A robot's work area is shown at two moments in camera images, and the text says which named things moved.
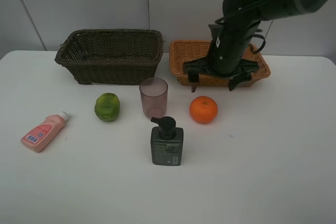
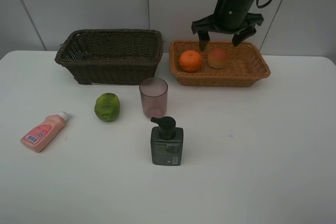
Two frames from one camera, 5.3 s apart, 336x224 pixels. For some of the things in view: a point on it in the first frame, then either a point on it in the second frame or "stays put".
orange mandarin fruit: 203,109 -> 190,61
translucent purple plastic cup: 153,92 stays put
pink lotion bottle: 41,136 stays put
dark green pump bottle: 167,142 stays put
